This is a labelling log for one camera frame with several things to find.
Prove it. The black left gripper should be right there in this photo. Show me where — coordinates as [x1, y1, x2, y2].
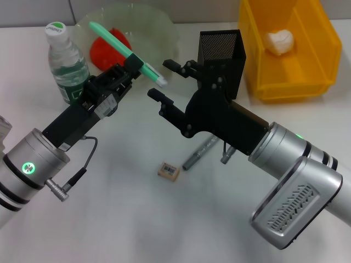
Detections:
[42, 52, 144, 152]

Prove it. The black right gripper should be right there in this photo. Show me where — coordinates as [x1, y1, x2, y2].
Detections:
[146, 58, 270, 156]

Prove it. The orange fruit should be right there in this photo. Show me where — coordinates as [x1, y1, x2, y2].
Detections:
[89, 27, 133, 73]

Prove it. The green utility knife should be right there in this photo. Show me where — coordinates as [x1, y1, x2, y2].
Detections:
[88, 21, 169, 89]

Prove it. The clear green-label water bottle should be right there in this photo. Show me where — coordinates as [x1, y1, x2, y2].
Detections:
[45, 21, 92, 105]

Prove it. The beige barcode eraser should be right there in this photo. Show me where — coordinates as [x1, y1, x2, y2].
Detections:
[157, 161, 181, 182]

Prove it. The white paper ball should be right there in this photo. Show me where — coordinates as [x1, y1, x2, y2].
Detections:
[264, 29, 296, 57]

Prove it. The green glass fruit bowl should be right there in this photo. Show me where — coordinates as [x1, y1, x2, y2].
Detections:
[72, 2, 180, 83]

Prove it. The black mesh pen holder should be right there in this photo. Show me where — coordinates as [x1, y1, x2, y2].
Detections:
[197, 29, 247, 101]

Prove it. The grey marker pen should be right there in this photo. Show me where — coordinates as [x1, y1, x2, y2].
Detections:
[182, 135, 220, 171]

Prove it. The yellow plastic bin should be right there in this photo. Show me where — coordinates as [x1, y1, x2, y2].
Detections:
[237, 0, 343, 104]

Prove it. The right arm cable plug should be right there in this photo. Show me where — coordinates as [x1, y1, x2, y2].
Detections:
[220, 142, 237, 165]

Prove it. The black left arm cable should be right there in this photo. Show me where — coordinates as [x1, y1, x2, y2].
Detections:
[45, 135, 99, 203]

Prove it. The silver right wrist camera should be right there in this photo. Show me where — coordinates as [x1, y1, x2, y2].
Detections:
[249, 156, 344, 250]

